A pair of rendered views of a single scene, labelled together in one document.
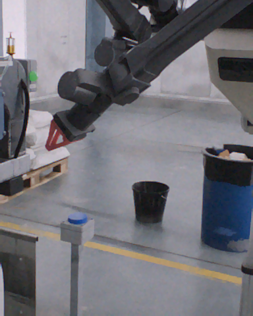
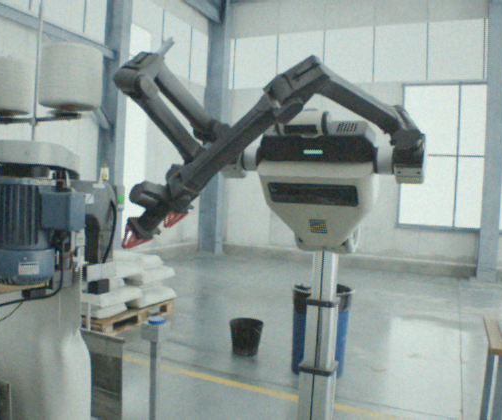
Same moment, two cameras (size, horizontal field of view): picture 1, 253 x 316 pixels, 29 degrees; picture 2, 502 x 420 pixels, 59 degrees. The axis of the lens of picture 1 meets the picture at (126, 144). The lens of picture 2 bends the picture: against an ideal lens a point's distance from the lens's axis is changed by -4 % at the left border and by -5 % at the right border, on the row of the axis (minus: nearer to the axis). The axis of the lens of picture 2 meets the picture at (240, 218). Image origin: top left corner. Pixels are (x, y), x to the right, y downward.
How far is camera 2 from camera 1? 32 cm
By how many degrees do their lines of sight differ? 10
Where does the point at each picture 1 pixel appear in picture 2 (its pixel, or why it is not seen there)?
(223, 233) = not seen: hidden behind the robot
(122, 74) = (177, 185)
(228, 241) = not seen: hidden behind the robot
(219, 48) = (267, 175)
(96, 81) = (157, 190)
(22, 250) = (111, 351)
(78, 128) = (145, 229)
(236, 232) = not seen: hidden behind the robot
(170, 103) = (278, 255)
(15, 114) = (104, 227)
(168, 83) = (276, 236)
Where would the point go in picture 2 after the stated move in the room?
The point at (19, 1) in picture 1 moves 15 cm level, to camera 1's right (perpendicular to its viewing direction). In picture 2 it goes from (139, 161) to (148, 161)
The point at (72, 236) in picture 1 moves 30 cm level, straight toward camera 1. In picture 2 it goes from (151, 335) to (141, 365)
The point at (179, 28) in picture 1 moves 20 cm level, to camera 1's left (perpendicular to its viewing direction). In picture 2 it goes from (216, 149) to (135, 146)
